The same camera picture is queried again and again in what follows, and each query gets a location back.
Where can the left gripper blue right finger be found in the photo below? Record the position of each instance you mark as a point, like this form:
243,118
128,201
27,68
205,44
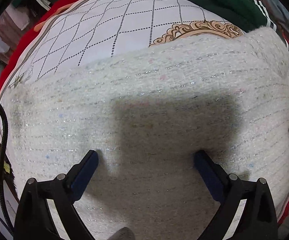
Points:
213,175

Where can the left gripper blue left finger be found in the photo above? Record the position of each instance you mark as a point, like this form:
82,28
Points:
80,175

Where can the white tweed jacket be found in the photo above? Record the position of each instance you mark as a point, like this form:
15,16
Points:
145,113

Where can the folded dark green garment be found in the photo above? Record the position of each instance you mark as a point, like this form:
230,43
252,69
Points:
247,15

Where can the white diamond pattern sheet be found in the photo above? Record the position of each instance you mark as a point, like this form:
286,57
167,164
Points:
109,25

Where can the red floral blanket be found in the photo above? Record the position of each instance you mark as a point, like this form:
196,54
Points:
34,30

